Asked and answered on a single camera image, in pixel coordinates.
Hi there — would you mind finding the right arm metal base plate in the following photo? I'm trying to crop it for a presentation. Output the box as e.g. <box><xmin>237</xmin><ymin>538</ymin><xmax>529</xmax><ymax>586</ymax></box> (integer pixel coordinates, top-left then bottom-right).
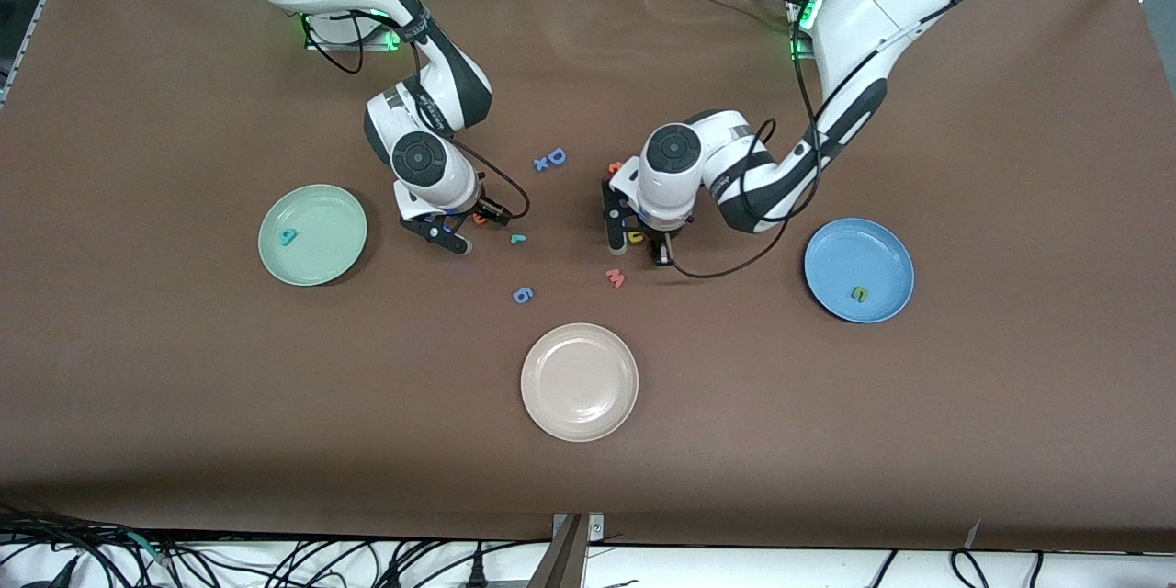
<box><xmin>303</xmin><ymin>11</ymin><xmax>408</xmax><ymax>52</ymax></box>

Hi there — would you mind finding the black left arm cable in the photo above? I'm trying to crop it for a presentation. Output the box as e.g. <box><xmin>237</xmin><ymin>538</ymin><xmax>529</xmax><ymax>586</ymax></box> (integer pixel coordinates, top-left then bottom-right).
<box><xmin>669</xmin><ymin>0</ymin><xmax>1074</xmax><ymax>280</ymax></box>

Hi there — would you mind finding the black looped floor cable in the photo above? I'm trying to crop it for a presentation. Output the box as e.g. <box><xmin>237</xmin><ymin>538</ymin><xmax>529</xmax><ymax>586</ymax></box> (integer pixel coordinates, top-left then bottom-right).
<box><xmin>951</xmin><ymin>548</ymin><xmax>991</xmax><ymax>588</ymax></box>

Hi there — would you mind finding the beige round plate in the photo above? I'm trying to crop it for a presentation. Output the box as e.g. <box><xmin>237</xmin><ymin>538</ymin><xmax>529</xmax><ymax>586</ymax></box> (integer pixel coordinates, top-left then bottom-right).
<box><xmin>519</xmin><ymin>322</ymin><xmax>640</xmax><ymax>444</ymax></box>

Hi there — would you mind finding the brown table cover sheet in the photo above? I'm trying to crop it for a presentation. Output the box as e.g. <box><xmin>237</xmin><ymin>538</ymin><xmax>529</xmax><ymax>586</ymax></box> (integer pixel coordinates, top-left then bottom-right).
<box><xmin>0</xmin><ymin>0</ymin><xmax>1176</xmax><ymax>554</ymax></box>

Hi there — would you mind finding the blue round plate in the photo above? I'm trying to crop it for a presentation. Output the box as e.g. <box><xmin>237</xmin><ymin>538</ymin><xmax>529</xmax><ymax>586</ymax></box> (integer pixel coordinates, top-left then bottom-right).
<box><xmin>803</xmin><ymin>217</ymin><xmax>916</xmax><ymax>325</ymax></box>

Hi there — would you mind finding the green tipped cable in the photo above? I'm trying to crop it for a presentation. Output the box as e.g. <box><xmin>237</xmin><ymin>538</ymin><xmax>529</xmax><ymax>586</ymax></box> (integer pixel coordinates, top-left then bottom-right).
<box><xmin>127</xmin><ymin>531</ymin><xmax>174</xmax><ymax>569</ymax></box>

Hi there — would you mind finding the light green round plate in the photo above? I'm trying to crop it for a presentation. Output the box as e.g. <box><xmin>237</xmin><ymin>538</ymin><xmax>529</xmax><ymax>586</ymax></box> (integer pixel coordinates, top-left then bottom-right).
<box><xmin>258</xmin><ymin>184</ymin><xmax>369</xmax><ymax>288</ymax></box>

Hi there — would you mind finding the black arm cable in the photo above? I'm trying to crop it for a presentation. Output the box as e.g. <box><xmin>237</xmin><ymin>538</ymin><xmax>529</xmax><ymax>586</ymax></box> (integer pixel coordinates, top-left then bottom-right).
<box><xmin>301</xmin><ymin>9</ymin><xmax>531</xmax><ymax>226</ymax></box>
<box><xmin>669</xmin><ymin>0</ymin><xmax>1074</xmax><ymax>280</ymax></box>

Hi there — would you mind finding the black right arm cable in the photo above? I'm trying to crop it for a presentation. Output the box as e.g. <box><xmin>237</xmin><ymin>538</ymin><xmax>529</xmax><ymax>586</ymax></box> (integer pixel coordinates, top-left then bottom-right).
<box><xmin>301</xmin><ymin>9</ymin><xmax>531</xmax><ymax>226</ymax></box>

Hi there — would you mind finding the grey aluminium profile bar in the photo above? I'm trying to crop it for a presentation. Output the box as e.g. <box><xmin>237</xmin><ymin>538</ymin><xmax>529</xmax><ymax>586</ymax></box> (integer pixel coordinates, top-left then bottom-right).
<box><xmin>528</xmin><ymin>514</ymin><xmax>589</xmax><ymax>588</ymax></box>

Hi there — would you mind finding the small metal corner bracket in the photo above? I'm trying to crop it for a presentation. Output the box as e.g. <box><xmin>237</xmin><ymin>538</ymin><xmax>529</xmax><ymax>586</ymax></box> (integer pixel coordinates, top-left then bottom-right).
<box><xmin>551</xmin><ymin>513</ymin><xmax>605</xmax><ymax>545</ymax></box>

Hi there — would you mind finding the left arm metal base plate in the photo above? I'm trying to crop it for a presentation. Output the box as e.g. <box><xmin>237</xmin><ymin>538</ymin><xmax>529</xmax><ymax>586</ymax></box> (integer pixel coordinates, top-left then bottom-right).
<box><xmin>786</xmin><ymin>0</ymin><xmax>823</xmax><ymax>62</ymax></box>

